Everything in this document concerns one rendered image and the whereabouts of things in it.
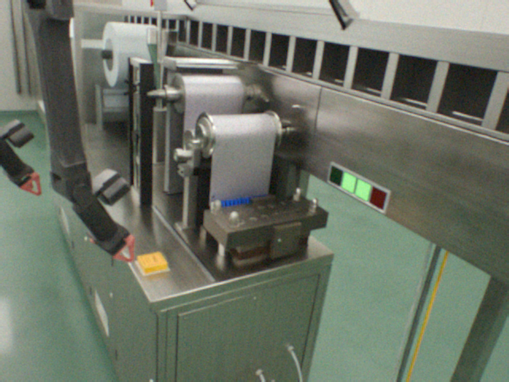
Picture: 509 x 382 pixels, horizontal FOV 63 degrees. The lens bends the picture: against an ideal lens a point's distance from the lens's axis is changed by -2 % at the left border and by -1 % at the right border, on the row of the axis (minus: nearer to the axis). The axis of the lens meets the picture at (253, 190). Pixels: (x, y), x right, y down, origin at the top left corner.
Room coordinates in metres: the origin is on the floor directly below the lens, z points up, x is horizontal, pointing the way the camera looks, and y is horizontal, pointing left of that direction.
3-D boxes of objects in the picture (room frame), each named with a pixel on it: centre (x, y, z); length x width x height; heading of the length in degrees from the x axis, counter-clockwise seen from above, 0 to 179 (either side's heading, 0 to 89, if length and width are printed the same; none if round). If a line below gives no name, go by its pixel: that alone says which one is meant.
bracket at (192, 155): (1.34, 0.23, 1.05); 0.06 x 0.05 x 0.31; 124
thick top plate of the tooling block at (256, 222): (1.27, -0.06, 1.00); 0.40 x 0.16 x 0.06; 124
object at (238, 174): (1.35, 0.05, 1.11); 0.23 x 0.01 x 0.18; 124
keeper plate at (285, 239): (1.21, -0.12, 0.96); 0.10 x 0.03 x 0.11; 124
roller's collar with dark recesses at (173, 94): (1.53, 0.34, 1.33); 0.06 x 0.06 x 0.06; 34
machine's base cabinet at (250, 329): (2.14, 0.66, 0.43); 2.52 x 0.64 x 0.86; 34
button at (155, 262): (1.07, 0.28, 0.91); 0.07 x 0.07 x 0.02; 34
